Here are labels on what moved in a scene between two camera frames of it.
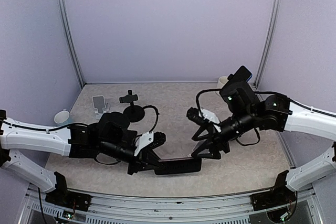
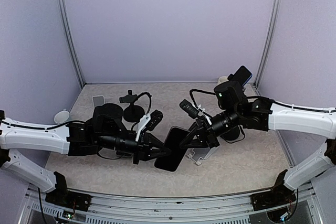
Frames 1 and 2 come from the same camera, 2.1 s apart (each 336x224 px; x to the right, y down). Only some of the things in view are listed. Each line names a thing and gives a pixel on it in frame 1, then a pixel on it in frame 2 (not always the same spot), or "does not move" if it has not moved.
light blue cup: (61, 116) does not move
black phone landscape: (179, 166) → (174, 138)
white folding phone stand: (100, 106) does not move
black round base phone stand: (135, 113) does not move
